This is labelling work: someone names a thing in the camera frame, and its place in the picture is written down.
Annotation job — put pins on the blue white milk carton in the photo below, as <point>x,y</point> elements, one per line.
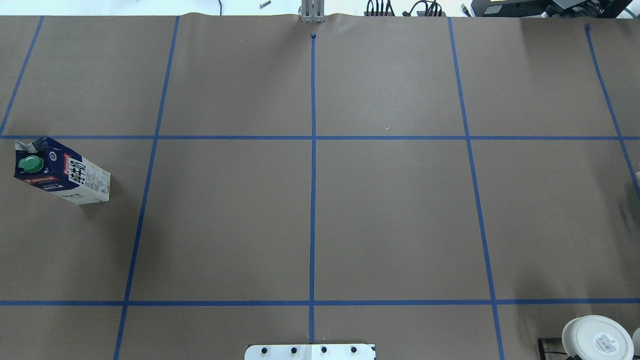
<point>55,168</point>

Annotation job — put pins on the white cup on rack lower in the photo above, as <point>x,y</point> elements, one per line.
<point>595,337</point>

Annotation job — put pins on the black power strip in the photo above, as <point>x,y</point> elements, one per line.
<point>404,8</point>

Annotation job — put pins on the black laptop computer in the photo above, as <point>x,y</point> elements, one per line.
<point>600,9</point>

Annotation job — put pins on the aluminium frame post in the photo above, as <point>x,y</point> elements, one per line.
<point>312,11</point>

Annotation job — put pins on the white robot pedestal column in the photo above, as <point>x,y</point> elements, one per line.
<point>331,351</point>

